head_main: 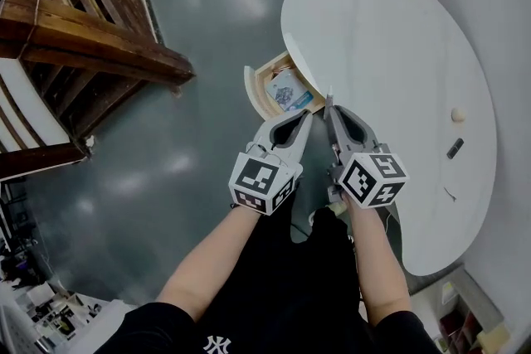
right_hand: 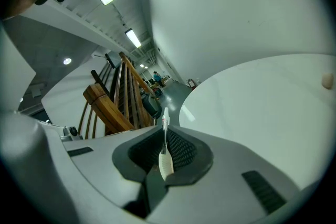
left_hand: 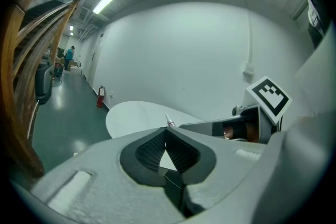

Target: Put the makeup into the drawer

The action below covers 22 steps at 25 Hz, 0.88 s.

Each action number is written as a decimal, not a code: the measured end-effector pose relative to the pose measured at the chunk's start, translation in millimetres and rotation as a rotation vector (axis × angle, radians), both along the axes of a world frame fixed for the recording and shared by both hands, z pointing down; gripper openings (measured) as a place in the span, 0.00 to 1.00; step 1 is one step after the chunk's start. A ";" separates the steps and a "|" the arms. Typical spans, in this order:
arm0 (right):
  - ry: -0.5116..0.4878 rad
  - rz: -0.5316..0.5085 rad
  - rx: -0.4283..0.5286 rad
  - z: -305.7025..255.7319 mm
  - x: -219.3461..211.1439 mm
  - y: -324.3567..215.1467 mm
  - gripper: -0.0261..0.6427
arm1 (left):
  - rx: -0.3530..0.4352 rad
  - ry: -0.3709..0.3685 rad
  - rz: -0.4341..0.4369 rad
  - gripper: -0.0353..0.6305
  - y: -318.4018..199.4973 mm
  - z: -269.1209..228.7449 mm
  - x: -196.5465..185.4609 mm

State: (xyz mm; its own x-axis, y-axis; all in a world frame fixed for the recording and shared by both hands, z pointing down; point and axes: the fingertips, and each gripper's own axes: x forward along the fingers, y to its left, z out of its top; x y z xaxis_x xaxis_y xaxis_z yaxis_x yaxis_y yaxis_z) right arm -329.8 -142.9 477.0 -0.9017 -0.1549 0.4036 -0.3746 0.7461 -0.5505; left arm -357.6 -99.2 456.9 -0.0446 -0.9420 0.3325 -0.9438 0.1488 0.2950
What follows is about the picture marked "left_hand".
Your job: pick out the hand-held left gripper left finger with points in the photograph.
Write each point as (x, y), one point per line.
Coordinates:
(105, 178)

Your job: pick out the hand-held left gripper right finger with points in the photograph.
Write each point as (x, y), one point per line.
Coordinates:
(223, 162)

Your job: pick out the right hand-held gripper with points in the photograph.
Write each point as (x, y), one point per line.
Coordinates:
(270, 102)

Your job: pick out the small white piece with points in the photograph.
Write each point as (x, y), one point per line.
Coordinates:
(170, 121)

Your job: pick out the white kidney-shaped table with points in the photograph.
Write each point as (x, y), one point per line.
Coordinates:
(136, 118)

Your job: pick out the person's right hand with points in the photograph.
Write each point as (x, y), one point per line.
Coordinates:
(228, 132)

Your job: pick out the red fire extinguisher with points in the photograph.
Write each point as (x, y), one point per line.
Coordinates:
(100, 97)

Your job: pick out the stack of cardboard boxes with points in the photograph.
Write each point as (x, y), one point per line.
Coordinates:
(75, 68)

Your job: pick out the grey floor cleaning machine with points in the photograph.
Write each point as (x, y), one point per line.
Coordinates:
(44, 81)

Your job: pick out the white door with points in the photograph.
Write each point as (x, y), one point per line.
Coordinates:
(95, 60)

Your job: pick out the wooden curved staircase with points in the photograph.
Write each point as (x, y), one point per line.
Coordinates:
(23, 73)

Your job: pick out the long ceiling light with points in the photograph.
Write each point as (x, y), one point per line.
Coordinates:
(103, 3)

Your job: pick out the person's black t-shirt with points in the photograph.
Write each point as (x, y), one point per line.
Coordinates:
(317, 21)

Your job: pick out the white wall switch box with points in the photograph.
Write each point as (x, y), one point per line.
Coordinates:
(248, 68)

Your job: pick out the white wall socket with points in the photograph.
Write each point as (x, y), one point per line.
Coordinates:
(111, 95)

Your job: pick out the white wall conduit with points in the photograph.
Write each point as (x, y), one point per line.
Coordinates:
(250, 34)

